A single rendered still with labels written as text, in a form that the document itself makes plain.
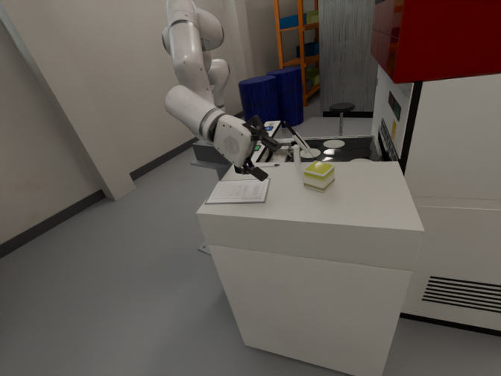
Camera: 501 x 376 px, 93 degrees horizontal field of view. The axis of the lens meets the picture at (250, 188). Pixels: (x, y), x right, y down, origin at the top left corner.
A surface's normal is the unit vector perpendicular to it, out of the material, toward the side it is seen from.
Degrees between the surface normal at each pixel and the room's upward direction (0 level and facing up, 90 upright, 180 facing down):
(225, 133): 81
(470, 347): 0
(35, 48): 90
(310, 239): 90
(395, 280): 90
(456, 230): 90
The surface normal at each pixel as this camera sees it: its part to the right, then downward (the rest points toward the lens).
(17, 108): 0.83, 0.18
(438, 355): -0.17, -0.83
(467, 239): -0.30, 0.55
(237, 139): -0.55, 0.42
